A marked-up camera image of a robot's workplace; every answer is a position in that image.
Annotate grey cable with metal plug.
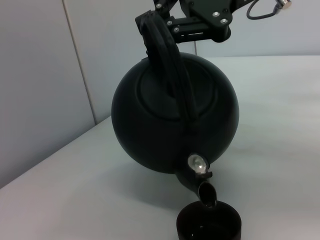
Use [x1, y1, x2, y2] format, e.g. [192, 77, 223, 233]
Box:
[246, 0, 293, 20]

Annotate small black teacup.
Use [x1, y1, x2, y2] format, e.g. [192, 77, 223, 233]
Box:
[176, 201, 243, 240]

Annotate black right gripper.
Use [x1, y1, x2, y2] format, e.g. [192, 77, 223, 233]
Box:
[153, 0, 253, 44]

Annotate black round teapot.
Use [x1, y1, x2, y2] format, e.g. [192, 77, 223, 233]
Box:
[111, 11, 240, 208]

